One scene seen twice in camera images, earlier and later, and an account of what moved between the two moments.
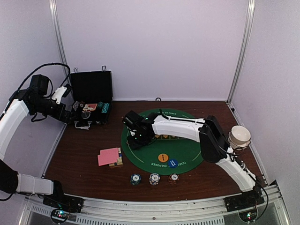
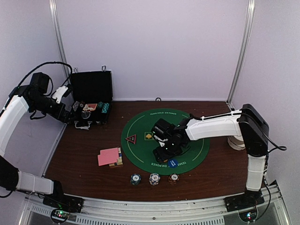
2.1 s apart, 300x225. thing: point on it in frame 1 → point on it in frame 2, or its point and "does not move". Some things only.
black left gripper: x=65 y=117 does not move
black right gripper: x=135 y=145 → x=161 y=156
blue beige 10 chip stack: x=154 y=178 does not move
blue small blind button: x=173 y=163 does not move
